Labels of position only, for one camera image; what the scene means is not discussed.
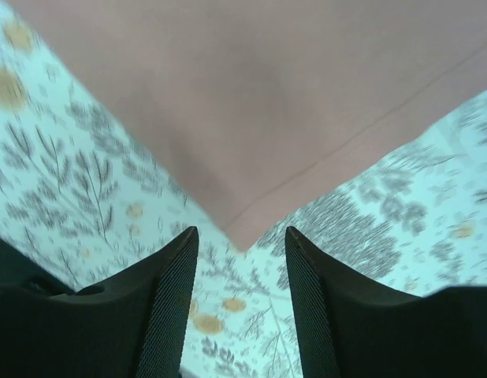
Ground pink t shirt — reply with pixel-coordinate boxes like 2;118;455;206
11;1;487;249

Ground floral table mat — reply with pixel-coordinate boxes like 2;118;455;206
0;1;487;377

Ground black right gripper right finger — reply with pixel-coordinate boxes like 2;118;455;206
284;227;487;378

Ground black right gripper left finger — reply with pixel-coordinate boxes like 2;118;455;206
0;227;199;377

